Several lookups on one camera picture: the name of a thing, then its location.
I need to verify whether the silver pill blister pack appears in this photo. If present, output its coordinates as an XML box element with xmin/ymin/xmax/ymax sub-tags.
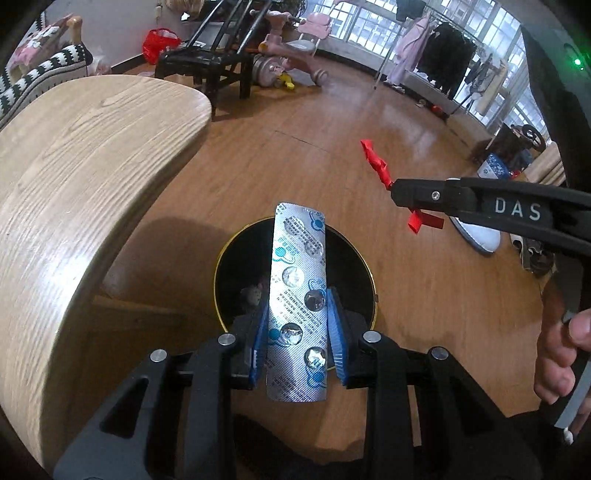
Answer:
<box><xmin>266</xmin><ymin>202</ymin><xmax>329</xmax><ymax>403</ymax></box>

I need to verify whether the red plastic wrapper strip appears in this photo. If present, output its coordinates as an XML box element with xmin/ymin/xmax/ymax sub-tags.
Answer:
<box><xmin>360</xmin><ymin>139</ymin><xmax>444</xmax><ymax>234</ymax></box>

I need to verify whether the pink purple toy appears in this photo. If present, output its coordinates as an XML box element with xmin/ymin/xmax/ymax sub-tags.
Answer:
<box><xmin>240</xmin><ymin>283</ymin><xmax>263</xmax><ymax>308</ymax></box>

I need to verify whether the black round trash bin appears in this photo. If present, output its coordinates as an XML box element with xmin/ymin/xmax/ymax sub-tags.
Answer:
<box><xmin>212</xmin><ymin>216</ymin><xmax>380</xmax><ymax>372</ymax></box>

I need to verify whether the person's right hand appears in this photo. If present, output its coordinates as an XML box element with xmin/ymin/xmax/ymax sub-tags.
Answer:
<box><xmin>534</xmin><ymin>280</ymin><xmax>590</xmax><ymax>405</ymax></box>

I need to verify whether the white slipper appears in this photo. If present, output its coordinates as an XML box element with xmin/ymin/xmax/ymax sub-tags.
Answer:
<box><xmin>450</xmin><ymin>217</ymin><xmax>501</xmax><ymax>256</ymax></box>

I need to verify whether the blue white box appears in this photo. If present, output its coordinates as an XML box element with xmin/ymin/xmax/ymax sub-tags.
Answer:
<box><xmin>477</xmin><ymin>153</ymin><xmax>512</xmax><ymax>180</ymax></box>

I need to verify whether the clothes rack with garments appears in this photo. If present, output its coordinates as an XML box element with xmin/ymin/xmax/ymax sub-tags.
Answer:
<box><xmin>378</xmin><ymin>1</ymin><xmax>511</xmax><ymax>117</ymax></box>

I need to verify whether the pink kids tricycle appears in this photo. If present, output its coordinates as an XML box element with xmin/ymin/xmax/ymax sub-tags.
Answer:
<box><xmin>252</xmin><ymin>10</ymin><xmax>332</xmax><ymax>90</ymax></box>

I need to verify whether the black wooden chair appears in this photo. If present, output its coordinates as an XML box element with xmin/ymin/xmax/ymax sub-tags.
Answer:
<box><xmin>154</xmin><ymin>1</ymin><xmax>271</xmax><ymax>113</ymax></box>

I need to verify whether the black white striped sofa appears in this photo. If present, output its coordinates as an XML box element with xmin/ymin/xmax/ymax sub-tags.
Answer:
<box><xmin>1</xmin><ymin>20</ymin><xmax>93</xmax><ymax>127</ymax></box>

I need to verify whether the pink patterned cushion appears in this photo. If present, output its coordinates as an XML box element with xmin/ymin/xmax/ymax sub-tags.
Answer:
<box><xmin>8</xmin><ymin>14</ymin><xmax>83</xmax><ymax>74</ymax></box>

